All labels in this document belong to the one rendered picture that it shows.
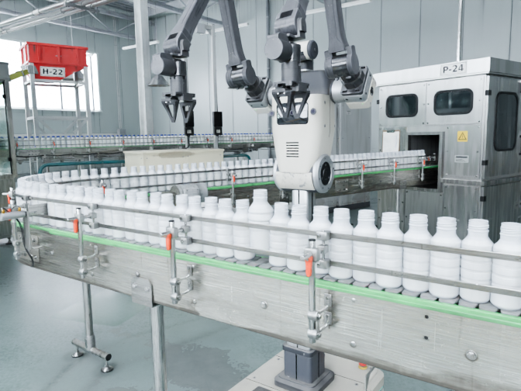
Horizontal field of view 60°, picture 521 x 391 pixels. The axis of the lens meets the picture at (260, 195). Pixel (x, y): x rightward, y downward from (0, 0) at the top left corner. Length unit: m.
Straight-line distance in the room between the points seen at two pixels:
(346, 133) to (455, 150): 3.50
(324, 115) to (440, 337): 1.03
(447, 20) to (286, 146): 11.99
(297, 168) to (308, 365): 0.83
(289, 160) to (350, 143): 6.27
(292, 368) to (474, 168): 3.11
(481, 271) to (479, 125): 3.70
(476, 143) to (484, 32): 8.88
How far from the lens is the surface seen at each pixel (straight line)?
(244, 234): 1.23
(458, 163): 4.75
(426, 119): 4.92
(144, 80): 12.13
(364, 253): 1.06
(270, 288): 1.18
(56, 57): 7.98
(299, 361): 2.04
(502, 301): 1.00
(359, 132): 8.22
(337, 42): 1.65
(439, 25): 13.66
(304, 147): 1.77
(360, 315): 1.08
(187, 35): 1.64
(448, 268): 1.01
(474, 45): 13.37
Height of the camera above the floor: 1.34
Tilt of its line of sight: 8 degrees down
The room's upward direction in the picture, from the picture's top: 1 degrees counter-clockwise
